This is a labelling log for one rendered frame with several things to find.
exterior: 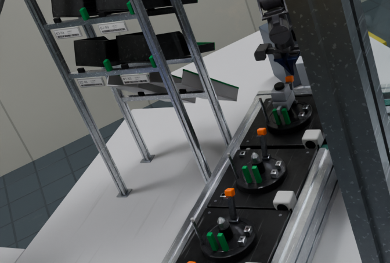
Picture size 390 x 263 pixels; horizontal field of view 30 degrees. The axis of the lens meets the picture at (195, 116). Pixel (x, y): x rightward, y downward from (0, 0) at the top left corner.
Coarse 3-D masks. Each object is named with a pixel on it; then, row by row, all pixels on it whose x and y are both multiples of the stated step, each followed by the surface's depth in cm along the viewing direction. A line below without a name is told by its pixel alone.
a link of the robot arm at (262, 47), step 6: (288, 42) 208; (294, 42) 211; (258, 48) 215; (264, 48) 214; (270, 48) 214; (276, 48) 210; (282, 48) 209; (288, 48) 208; (294, 48) 210; (258, 54) 213; (264, 54) 212; (258, 60) 214
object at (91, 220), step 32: (128, 128) 263; (160, 128) 255; (96, 160) 251; (128, 160) 245; (160, 160) 238; (192, 160) 232; (96, 192) 235; (160, 192) 223; (192, 192) 218; (64, 224) 226; (96, 224) 220; (128, 224) 215; (160, 224) 210; (32, 256) 218; (64, 256) 213; (96, 256) 208; (128, 256) 203; (160, 256) 198; (320, 256) 179; (352, 256) 175
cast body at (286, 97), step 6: (276, 84) 207; (282, 84) 206; (288, 84) 207; (276, 90) 206; (282, 90) 205; (288, 90) 207; (276, 96) 206; (282, 96) 205; (288, 96) 207; (294, 96) 210; (276, 102) 206; (282, 102) 206; (288, 102) 206; (276, 108) 207; (282, 108) 206; (288, 108) 206
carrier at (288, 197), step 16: (240, 160) 204; (256, 160) 190; (272, 160) 195; (288, 160) 196; (304, 160) 194; (224, 176) 200; (240, 176) 194; (256, 176) 188; (272, 176) 189; (288, 176) 191; (304, 176) 189; (224, 192) 194; (240, 192) 192; (256, 192) 189; (272, 192) 187; (288, 192) 182; (240, 208) 187; (256, 208) 185; (272, 208) 183; (288, 208) 180
